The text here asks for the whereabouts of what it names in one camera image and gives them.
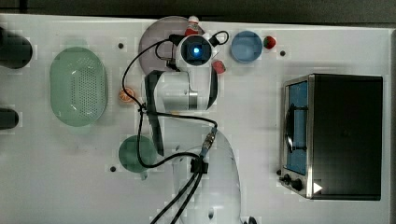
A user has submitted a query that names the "black cylinder post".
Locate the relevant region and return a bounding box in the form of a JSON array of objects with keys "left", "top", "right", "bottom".
[
  {"left": 0, "top": 108, "right": 19, "bottom": 130},
  {"left": 0, "top": 28, "right": 33, "bottom": 69}
]

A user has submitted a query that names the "green perforated colander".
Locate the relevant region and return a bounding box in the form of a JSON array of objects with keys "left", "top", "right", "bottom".
[{"left": 49, "top": 47, "right": 107, "bottom": 127}]

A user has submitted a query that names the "lower black cylinder post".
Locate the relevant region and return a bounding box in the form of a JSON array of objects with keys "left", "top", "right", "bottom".
[{"left": 0, "top": 108, "right": 19, "bottom": 130}]

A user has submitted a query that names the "green mug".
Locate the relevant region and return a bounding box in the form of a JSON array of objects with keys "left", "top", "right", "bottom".
[{"left": 119, "top": 135, "right": 157, "bottom": 180}]

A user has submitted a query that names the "upper black cylinder post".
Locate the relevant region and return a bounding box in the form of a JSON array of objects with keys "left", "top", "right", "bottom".
[{"left": 0, "top": 28, "right": 33, "bottom": 69}]

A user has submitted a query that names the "grey round plate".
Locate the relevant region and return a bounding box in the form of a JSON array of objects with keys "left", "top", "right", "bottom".
[{"left": 138, "top": 16, "right": 210, "bottom": 75}]

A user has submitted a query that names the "pink strawberry toy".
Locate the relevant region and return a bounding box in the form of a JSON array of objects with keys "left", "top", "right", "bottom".
[{"left": 212, "top": 60, "right": 226, "bottom": 74}]

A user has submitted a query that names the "orange slice toy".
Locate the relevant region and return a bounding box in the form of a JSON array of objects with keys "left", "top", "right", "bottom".
[{"left": 119, "top": 87, "right": 135, "bottom": 104}]

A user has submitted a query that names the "black toaster oven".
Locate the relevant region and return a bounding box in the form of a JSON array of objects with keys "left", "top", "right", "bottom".
[{"left": 277, "top": 74, "right": 383, "bottom": 201}]

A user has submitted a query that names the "blue bowl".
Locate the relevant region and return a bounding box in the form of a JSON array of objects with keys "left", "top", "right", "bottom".
[{"left": 231, "top": 31, "right": 263, "bottom": 63}]

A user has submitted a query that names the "red strawberry toy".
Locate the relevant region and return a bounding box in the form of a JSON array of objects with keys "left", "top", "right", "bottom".
[{"left": 263, "top": 35, "right": 276, "bottom": 49}]

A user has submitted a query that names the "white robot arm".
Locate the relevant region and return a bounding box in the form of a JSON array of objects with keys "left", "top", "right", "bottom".
[{"left": 144, "top": 34, "right": 242, "bottom": 224}]

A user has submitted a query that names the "red ketchup bottle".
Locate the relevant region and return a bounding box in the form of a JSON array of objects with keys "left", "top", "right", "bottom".
[{"left": 184, "top": 16, "right": 199, "bottom": 36}]

